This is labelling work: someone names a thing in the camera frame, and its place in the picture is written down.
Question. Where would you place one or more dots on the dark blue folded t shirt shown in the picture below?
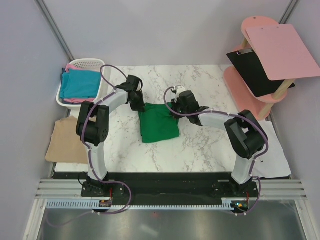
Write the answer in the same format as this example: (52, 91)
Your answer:
(63, 70)

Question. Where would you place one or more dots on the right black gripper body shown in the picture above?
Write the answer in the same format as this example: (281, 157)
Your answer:
(177, 106)

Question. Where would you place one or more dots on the pink folded t shirt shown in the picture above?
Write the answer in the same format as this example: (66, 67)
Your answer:
(75, 101)

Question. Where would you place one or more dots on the black clipboard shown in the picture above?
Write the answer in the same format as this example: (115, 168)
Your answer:
(249, 66)

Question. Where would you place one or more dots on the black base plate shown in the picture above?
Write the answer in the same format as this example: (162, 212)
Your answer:
(174, 188)

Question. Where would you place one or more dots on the white slotted cable duct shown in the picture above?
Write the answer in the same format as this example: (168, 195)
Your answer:
(95, 204)

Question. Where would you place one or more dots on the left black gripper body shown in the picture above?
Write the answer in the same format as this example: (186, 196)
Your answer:
(138, 103)

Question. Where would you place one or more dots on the beige folded t shirt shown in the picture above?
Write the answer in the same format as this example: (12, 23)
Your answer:
(65, 145)

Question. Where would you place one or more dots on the pink wooden side shelf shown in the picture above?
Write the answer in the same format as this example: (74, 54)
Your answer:
(243, 98)

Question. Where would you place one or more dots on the aluminium frame rail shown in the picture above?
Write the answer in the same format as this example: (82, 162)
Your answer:
(58, 189)

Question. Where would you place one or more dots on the pink clipboard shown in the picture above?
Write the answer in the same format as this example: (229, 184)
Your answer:
(282, 52)

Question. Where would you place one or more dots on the white paper sheet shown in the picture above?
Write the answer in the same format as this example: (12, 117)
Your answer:
(275, 164)

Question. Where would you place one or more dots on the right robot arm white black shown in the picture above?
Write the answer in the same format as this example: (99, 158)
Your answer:
(247, 138)

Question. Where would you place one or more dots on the green t shirt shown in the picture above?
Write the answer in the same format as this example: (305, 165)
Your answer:
(157, 124)

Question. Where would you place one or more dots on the teal folded t shirt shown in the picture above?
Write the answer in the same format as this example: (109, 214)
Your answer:
(80, 84)

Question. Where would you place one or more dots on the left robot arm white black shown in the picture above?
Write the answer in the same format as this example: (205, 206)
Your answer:
(94, 121)

